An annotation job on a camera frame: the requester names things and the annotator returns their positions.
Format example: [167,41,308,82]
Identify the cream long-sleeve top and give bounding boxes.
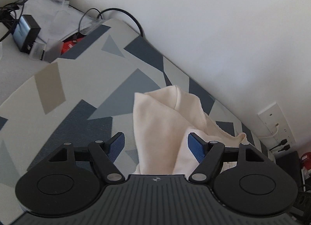
[133,86,248,177]

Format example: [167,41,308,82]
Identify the geometric patterned mat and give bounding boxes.
[1,19,274,224]

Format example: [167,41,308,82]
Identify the black plug left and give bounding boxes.
[270,139,288,151]

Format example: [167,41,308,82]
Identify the black plug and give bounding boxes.
[272,145,291,154]
[270,139,288,151]

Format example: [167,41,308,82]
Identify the black plug right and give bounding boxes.
[272,145,291,154]

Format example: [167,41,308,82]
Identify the black side cabinet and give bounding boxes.
[276,151,310,224]

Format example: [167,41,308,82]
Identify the grey power adapter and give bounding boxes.
[13,15,41,54]

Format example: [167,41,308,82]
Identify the white wall socket panel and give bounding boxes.
[257,103,296,146]

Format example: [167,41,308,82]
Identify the white charging cable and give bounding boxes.
[258,122,280,139]

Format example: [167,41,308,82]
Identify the black coiled cable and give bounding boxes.
[0,0,144,44]

